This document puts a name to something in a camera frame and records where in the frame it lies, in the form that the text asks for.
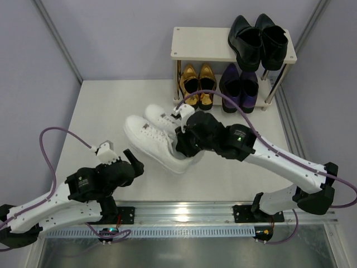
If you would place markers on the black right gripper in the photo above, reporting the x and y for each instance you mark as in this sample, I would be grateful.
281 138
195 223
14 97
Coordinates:
183 141

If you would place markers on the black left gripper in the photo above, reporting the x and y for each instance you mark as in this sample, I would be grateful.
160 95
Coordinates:
129 167

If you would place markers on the white sneaker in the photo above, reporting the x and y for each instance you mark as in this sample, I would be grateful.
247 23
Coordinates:
160 119
156 143

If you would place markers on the gold loafer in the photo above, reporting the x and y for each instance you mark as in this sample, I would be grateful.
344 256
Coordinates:
207 82
189 83

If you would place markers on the purple loafer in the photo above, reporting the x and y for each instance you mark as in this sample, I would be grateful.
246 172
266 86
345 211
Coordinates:
249 91
230 83

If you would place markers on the black patent loafer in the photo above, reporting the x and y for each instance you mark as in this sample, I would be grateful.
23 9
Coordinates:
274 43
245 41

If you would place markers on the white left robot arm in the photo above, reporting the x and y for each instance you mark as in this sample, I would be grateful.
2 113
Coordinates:
84 197

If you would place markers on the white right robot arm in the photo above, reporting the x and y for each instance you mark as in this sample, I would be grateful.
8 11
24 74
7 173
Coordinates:
311 190

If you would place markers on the white two-tier shoe shelf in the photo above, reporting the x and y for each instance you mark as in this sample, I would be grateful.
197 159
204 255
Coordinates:
210 45

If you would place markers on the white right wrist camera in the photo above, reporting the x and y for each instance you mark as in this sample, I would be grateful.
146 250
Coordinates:
184 111

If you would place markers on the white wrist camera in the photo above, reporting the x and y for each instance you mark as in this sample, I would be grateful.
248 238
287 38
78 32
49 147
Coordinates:
184 111
105 153

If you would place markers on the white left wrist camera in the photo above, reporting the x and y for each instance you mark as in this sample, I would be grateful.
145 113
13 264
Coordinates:
105 153

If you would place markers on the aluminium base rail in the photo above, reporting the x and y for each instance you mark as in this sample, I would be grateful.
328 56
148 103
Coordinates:
208 213

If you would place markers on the grey slotted cable duct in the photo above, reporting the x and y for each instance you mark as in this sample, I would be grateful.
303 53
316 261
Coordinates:
163 232

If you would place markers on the left corner aluminium post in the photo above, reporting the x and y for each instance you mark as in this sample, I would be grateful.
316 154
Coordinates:
45 16

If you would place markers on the corner aluminium post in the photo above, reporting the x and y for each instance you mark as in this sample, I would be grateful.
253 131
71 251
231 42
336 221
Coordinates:
45 16
311 24

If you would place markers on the right corner aluminium post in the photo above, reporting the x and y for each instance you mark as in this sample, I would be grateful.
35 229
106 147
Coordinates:
311 24

